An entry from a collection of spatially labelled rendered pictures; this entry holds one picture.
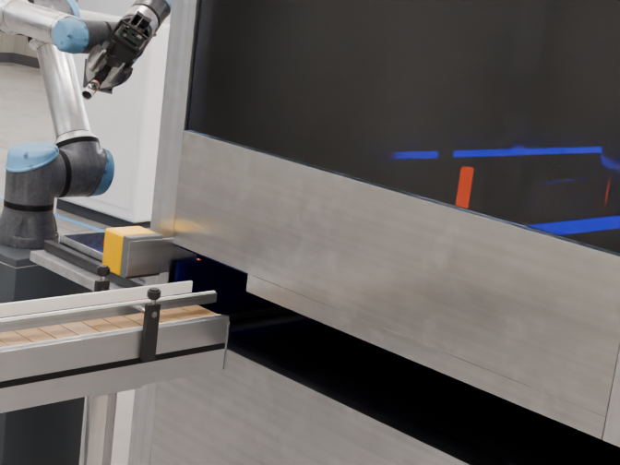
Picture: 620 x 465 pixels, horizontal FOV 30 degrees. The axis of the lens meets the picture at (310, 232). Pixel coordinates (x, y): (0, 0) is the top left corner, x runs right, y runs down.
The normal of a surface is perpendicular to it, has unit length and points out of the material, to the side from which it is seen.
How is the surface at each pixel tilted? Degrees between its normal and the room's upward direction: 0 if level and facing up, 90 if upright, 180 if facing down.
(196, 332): 90
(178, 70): 90
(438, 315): 90
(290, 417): 90
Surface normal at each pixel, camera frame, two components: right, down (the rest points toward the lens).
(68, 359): 0.69, 0.24
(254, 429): -0.71, 0.07
